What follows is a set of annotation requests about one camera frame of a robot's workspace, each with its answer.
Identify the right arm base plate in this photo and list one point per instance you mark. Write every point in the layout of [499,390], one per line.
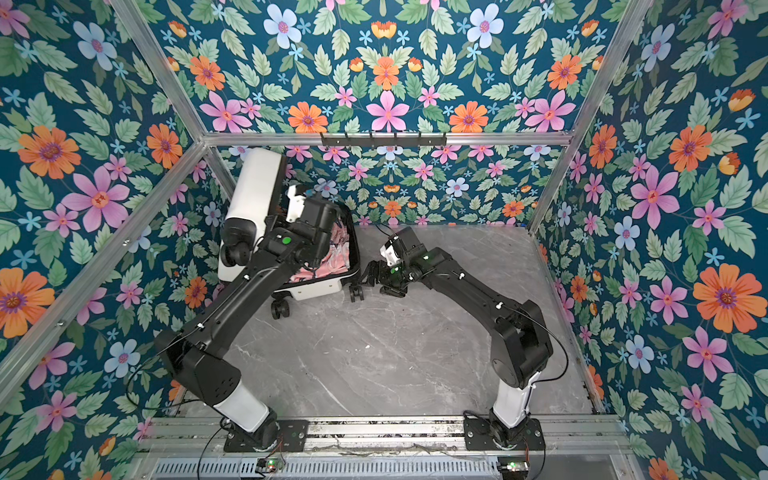
[483,434]

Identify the white hard-shell suitcase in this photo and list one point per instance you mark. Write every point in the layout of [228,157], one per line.
[254,209]

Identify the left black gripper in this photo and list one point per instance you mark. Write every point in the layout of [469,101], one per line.
[281,222]

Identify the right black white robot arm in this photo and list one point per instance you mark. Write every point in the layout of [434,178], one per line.
[521,344]

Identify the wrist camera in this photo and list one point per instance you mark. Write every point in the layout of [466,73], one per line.
[296,205]
[402,247]

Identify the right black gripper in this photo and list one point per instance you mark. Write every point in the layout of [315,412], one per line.
[373,268]

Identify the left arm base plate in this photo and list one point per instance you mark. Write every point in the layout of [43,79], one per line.
[273,436]

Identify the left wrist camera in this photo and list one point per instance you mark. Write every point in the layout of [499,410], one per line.
[296,205]

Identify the pink navy patterned garment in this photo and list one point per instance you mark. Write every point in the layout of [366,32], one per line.
[336,261]

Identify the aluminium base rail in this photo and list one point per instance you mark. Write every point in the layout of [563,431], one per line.
[450,435]

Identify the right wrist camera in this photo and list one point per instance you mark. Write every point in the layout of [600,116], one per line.
[402,247]

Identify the black hook rail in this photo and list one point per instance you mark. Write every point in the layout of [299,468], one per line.
[371,140]

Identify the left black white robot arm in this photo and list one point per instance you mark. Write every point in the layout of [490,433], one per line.
[195,356]

